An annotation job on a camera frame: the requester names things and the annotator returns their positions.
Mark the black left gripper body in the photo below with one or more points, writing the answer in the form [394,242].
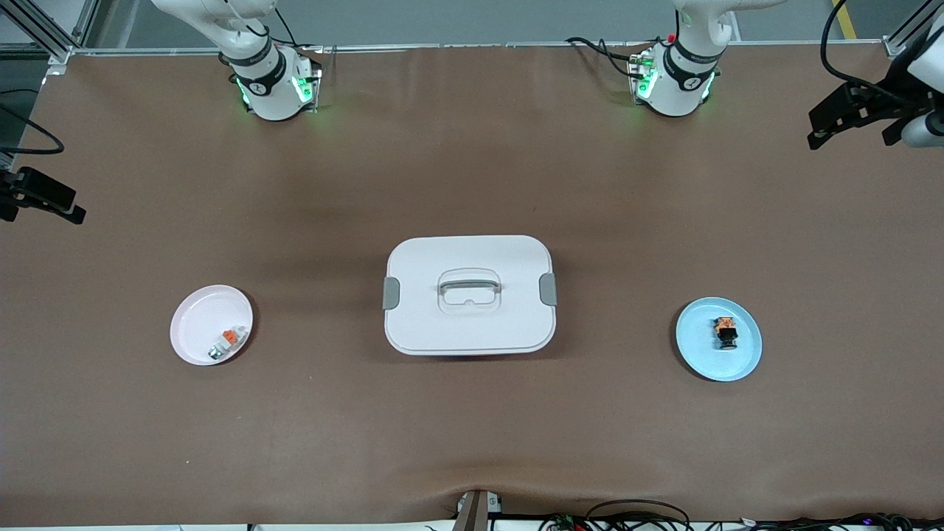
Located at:
[882,101]

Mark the orange and black switch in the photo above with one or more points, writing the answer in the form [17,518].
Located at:
[726,333]

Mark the pale pink round plate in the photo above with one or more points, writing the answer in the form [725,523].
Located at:
[199,324]

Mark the light blue round plate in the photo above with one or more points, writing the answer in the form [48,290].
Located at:
[700,354]

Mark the grey box latch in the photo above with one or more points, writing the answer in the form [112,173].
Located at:
[548,289]
[391,293]

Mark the white storage box lid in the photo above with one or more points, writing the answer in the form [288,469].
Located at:
[472,328]

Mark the brown table mat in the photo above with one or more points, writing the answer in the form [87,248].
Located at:
[472,428]

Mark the small white clamp block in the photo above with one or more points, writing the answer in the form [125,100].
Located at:
[494,504]

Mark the orange white switch, green button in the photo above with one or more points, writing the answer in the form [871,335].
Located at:
[227,341]

